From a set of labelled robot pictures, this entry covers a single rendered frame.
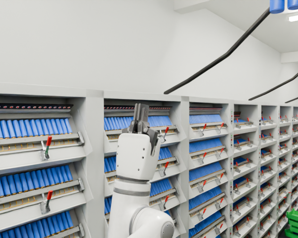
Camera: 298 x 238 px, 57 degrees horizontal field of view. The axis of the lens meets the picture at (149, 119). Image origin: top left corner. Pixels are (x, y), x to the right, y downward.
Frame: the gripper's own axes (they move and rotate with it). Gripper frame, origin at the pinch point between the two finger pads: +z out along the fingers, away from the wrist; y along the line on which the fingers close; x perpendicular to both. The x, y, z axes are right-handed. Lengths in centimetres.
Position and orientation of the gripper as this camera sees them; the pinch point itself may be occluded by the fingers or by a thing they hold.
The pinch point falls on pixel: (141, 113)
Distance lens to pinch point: 64.9
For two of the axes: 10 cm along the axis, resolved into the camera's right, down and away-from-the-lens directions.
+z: 1.2, -9.9, 1.2
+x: -6.6, -1.7, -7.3
